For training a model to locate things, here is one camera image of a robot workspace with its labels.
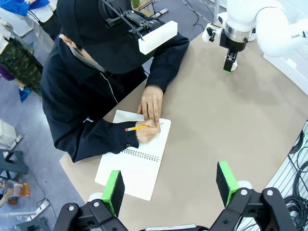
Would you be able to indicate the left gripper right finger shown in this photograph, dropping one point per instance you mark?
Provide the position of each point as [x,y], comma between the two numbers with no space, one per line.
[227,183]

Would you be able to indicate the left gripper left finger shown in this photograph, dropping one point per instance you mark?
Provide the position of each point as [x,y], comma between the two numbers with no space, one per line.
[113,191]

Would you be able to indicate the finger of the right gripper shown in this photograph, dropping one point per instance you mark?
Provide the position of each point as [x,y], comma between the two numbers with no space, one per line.
[229,61]

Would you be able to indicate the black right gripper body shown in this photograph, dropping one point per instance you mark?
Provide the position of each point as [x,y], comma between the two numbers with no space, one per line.
[234,44]

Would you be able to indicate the white spiral notebook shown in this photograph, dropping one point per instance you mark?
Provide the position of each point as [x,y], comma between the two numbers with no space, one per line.
[134,173]

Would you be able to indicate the yellow pencil with pink eraser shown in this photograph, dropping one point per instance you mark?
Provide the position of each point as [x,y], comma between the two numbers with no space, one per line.
[134,128]

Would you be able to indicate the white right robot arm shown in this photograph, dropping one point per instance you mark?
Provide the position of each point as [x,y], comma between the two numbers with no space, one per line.
[272,26]

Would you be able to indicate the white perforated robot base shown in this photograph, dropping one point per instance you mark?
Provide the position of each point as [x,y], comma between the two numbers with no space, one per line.
[293,63]

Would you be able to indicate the person's left forearm black sleeve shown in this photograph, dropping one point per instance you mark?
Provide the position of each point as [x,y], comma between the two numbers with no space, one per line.
[166,62]

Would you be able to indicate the person's right forearm black sleeve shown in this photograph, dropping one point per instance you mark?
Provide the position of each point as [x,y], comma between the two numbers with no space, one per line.
[101,137]

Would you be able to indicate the person's right hand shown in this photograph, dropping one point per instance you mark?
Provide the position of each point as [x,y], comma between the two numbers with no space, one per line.
[146,133]

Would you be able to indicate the person's left hand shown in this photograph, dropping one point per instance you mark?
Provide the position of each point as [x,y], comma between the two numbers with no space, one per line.
[151,101]

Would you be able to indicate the white power strip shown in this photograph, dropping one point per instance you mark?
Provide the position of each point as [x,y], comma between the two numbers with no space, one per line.
[42,205]

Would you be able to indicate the grey step stool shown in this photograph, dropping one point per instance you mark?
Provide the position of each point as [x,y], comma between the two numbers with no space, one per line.
[31,225]
[12,161]

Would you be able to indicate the orange translucent container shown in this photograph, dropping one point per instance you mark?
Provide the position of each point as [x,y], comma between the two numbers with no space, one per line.
[20,190]

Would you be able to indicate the person in black jacket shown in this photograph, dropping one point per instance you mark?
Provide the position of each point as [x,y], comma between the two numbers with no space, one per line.
[72,96]

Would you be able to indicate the black cap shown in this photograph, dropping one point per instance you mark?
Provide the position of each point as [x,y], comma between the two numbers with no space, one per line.
[96,36]

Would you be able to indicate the camouflage garment mannequin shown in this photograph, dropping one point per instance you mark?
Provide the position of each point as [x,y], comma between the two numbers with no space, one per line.
[21,65]

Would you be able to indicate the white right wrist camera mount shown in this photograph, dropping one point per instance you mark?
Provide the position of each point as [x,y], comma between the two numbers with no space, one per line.
[207,34]

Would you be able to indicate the head-mounted camera with white block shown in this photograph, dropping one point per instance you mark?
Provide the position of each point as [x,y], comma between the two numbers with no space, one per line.
[156,36]

